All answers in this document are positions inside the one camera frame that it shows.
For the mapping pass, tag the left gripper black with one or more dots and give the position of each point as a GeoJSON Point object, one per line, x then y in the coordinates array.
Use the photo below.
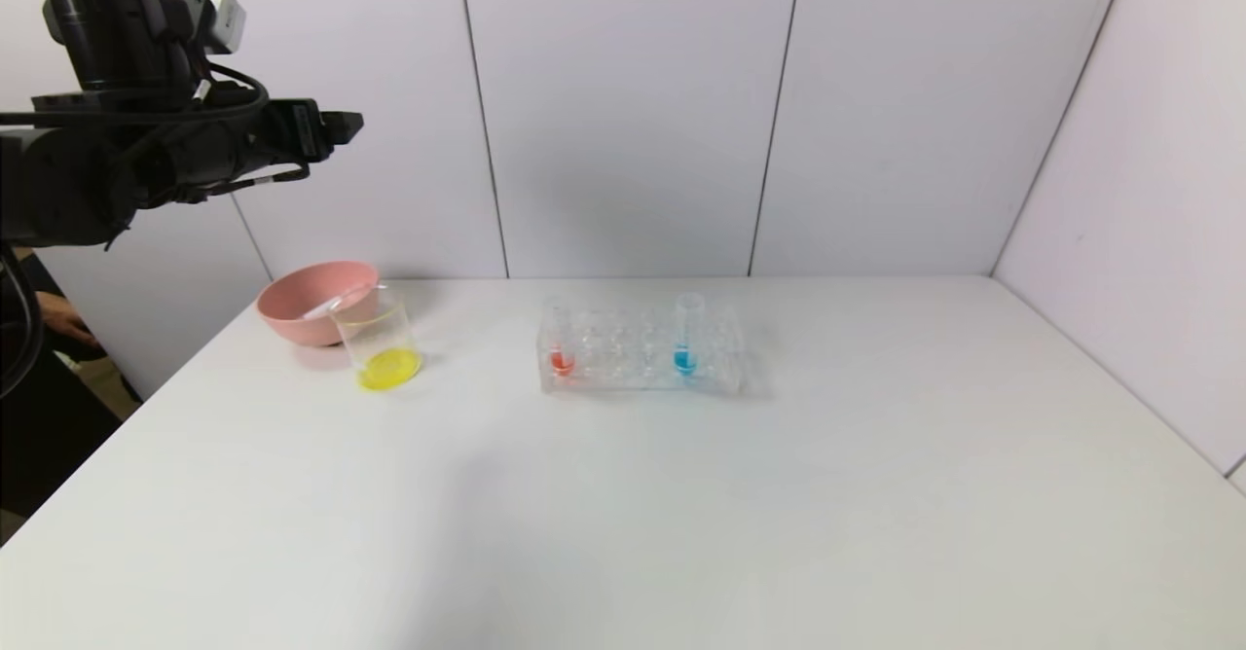
{"type": "Point", "coordinates": [304, 128]}

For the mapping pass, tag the test tube with yellow pigment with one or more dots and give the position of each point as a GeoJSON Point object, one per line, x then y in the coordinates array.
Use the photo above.
{"type": "Point", "coordinates": [331, 305]}

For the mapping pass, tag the test tube with blue pigment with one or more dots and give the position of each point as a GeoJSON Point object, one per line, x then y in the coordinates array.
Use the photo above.
{"type": "Point", "coordinates": [686, 358]}

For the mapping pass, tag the clear glass beaker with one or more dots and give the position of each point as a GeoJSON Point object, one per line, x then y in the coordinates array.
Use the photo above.
{"type": "Point", "coordinates": [387, 366]}

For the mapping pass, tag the test tube with red pigment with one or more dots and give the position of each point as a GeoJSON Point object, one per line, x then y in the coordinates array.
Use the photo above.
{"type": "Point", "coordinates": [561, 358]}

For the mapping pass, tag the clear plastic test tube rack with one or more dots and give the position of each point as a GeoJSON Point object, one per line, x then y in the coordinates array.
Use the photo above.
{"type": "Point", "coordinates": [633, 358]}

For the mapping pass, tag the bystander bare hand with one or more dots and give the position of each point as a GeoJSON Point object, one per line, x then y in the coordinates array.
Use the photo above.
{"type": "Point", "coordinates": [63, 319]}

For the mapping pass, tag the pink bowl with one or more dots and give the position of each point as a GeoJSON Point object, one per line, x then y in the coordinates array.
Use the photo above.
{"type": "Point", "coordinates": [302, 309]}

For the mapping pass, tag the dark background furniture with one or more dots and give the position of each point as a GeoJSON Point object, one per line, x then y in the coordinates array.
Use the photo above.
{"type": "Point", "coordinates": [49, 436]}

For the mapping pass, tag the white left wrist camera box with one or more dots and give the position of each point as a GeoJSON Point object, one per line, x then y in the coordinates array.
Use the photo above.
{"type": "Point", "coordinates": [219, 18]}

